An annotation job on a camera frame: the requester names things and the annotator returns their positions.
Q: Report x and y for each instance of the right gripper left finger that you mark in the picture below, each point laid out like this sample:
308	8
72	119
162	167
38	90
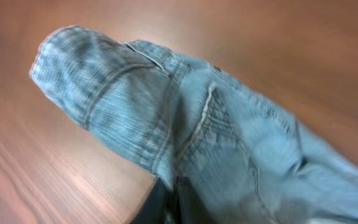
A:
157	208

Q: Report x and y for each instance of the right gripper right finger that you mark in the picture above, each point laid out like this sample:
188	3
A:
190	207

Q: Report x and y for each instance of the light blue denim shorts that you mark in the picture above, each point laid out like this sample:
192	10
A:
249	160

